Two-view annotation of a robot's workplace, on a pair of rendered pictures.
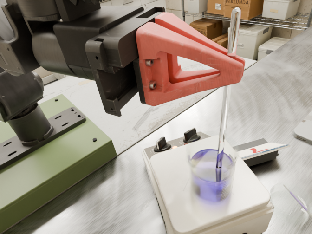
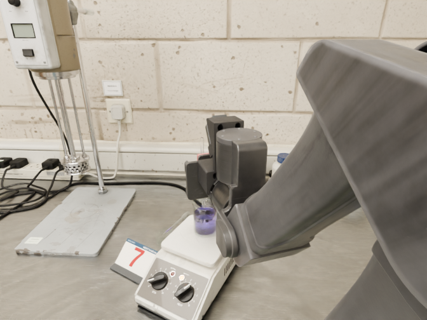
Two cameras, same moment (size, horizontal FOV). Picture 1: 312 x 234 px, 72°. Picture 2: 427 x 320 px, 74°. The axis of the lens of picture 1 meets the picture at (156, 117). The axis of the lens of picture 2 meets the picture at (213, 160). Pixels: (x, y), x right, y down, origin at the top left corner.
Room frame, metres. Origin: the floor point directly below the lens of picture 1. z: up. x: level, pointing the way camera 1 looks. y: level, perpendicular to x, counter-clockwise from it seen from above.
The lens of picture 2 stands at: (0.52, 0.26, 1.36)
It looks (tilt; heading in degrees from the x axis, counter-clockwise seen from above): 24 degrees down; 218
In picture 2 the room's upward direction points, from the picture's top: straight up
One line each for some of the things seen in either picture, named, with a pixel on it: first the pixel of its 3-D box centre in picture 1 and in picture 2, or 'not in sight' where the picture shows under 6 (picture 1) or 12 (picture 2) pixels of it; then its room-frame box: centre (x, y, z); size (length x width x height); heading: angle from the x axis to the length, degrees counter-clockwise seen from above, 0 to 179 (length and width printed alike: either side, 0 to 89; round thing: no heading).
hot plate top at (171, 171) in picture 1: (203, 176); (200, 237); (0.17, -0.05, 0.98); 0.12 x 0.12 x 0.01; 10
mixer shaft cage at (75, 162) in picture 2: not in sight; (67, 123); (0.21, -0.43, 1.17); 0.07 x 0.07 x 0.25
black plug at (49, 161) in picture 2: not in sight; (49, 164); (0.17, -0.74, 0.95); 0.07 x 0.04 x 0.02; 34
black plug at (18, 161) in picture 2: not in sight; (16, 164); (0.23, -0.83, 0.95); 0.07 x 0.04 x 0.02; 34
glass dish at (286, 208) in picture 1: (289, 202); (167, 237); (0.15, -0.17, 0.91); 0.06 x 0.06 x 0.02
